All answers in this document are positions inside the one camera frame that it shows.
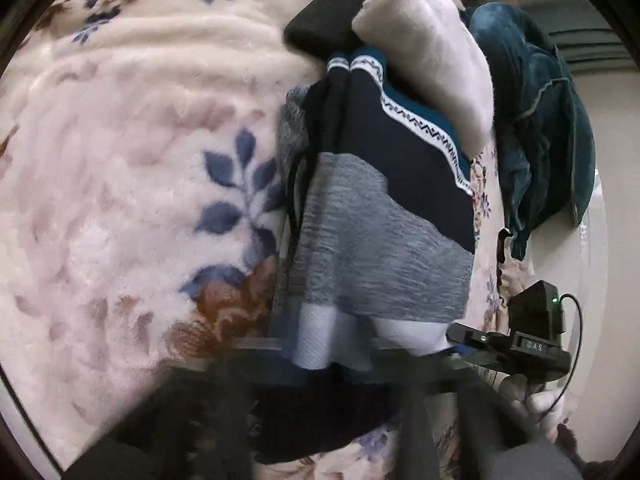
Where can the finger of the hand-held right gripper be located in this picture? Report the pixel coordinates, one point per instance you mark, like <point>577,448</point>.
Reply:
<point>472,337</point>

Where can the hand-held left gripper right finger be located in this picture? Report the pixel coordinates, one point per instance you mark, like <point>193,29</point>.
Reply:
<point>450,435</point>

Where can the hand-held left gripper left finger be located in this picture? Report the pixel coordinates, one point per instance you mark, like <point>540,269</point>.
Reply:
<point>210,410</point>

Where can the striped knit sweater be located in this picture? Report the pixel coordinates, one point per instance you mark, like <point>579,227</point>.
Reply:
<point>380,220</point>

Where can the person's right hand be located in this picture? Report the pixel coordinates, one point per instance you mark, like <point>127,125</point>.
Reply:
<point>542,405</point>

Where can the beige crumpled cloth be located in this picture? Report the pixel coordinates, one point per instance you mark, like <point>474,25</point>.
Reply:
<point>505,250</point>

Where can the teal plush blanket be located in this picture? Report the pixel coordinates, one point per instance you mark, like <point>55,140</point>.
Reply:
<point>535,125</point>

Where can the floral bed blanket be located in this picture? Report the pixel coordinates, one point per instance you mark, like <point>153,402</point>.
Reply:
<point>140,185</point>

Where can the white folded fleece cloth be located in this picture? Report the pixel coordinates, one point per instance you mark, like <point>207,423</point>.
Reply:
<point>430,50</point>

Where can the grey-blue curtain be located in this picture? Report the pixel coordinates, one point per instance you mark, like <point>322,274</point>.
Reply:
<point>550,15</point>

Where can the black folded cloth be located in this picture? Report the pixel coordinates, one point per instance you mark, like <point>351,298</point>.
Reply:
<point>325,15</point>

